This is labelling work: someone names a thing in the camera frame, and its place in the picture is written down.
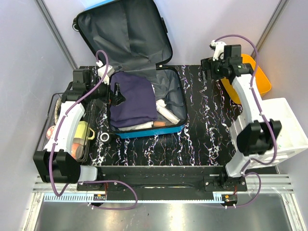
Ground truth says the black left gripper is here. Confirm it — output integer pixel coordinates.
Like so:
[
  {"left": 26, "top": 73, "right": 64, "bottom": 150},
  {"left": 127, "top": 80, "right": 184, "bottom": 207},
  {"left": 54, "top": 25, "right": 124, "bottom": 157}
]
[{"left": 87, "top": 74, "right": 126, "bottom": 106}]

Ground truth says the purple garment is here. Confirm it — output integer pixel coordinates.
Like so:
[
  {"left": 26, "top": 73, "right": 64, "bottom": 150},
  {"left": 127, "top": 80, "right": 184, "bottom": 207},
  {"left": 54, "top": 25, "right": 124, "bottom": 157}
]
[{"left": 109, "top": 72, "right": 158, "bottom": 128}]

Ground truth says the blue fish-print suitcase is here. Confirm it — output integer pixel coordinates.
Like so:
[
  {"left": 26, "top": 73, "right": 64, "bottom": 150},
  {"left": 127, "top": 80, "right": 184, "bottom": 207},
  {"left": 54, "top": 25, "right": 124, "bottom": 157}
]
[{"left": 73, "top": 0, "right": 188, "bottom": 143}]

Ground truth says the white towel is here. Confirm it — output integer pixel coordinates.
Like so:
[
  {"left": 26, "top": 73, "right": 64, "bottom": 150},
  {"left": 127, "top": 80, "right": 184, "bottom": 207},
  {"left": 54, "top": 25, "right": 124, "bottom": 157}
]
[{"left": 118, "top": 121, "right": 154, "bottom": 131}]

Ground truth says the orange plastic basket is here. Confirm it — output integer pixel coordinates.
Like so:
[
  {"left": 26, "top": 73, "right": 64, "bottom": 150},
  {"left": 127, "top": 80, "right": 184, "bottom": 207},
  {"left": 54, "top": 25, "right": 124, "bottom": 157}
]
[{"left": 220, "top": 53, "right": 272, "bottom": 104}]

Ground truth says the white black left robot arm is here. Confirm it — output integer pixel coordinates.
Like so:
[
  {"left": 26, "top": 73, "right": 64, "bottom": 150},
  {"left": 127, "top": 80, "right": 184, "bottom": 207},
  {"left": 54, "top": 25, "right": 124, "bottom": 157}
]
[{"left": 33, "top": 65, "right": 123, "bottom": 191}]

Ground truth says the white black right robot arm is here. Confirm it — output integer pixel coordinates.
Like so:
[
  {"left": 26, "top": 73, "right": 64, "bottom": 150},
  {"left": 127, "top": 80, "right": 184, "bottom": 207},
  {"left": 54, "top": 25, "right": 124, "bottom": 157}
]
[{"left": 201, "top": 40, "right": 282, "bottom": 191}]

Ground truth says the white cosmetic tube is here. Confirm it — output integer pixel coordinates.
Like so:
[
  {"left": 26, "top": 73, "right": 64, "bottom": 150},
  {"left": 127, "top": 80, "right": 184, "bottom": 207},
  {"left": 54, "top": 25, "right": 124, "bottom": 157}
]
[{"left": 156, "top": 104, "right": 180, "bottom": 124}]

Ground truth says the brown small tube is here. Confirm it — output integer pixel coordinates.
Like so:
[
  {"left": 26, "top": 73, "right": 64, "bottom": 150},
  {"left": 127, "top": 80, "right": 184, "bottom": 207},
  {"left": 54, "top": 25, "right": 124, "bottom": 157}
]
[{"left": 153, "top": 121, "right": 166, "bottom": 127}]

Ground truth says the pale yellow mug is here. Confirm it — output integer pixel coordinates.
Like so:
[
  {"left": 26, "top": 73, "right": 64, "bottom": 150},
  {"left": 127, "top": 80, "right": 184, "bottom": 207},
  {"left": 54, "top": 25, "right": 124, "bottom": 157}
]
[{"left": 73, "top": 121, "right": 96, "bottom": 146}]

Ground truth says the pink patterned cup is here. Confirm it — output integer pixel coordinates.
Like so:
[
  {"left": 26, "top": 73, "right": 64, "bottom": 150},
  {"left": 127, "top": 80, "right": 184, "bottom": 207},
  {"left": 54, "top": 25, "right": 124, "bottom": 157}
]
[{"left": 46, "top": 125, "right": 55, "bottom": 140}]

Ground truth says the white divided organizer tray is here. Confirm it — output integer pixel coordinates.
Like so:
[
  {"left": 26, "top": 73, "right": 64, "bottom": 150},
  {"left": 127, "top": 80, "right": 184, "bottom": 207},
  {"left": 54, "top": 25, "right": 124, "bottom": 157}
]
[{"left": 228, "top": 97, "right": 308, "bottom": 169}]

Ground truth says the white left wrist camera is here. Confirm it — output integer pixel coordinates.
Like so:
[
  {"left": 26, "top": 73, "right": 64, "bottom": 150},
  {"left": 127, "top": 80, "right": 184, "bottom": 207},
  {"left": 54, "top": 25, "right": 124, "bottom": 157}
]
[{"left": 96, "top": 61, "right": 115, "bottom": 85}]

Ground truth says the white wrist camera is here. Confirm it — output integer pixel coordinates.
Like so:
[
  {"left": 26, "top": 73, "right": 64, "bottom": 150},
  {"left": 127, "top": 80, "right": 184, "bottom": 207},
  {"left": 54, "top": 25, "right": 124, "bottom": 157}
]
[
  {"left": 209, "top": 40, "right": 226, "bottom": 61},
  {"left": 96, "top": 61, "right": 115, "bottom": 85}
]

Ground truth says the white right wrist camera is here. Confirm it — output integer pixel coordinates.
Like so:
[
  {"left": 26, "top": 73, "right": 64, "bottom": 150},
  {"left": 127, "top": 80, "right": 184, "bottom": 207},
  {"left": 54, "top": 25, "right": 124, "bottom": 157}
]
[{"left": 209, "top": 40, "right": 226, "bottom": 61}]

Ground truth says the black wire dish rack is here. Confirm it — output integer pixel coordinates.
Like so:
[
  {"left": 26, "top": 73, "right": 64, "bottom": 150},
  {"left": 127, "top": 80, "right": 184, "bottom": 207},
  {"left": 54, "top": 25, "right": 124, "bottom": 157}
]
[{"left": 37, "top": 92, "right": 96, "bottom": 163}]

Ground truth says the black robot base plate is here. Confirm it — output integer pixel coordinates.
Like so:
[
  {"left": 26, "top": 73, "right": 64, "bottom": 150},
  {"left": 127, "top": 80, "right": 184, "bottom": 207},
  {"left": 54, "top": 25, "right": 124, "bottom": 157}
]
[{"left": 45, "top": 165, "right": 275, "bottom": 193}]

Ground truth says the aluminium frame rail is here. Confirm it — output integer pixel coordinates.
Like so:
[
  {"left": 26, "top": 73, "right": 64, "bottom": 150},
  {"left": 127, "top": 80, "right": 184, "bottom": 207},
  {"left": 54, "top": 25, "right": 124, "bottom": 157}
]
[{"left": 22, "top": 175, "right": 308, "bottom": 231}]

